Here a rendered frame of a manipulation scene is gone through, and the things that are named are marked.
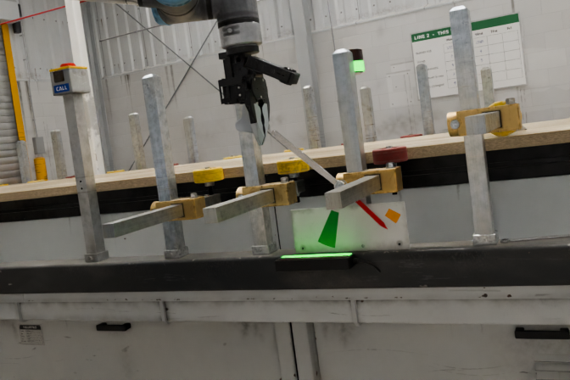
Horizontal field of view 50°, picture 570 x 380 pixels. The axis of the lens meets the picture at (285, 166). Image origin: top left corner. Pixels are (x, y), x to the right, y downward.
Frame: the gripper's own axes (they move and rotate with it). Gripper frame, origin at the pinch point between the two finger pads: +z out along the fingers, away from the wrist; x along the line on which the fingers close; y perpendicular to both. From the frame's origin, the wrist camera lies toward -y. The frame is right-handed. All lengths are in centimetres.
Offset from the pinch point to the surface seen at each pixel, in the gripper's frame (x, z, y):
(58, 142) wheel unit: -116, -12, 173
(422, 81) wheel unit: -115, -13, -13
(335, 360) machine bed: -31, 62, 3
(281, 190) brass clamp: -5.5, 12.0, 0.0
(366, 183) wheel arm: 3.8, 11.2, -23.0
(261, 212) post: -6.3, 16.7, 6.1
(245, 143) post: -6.3, 0.5, 7.8
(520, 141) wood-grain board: -26, 8, -50
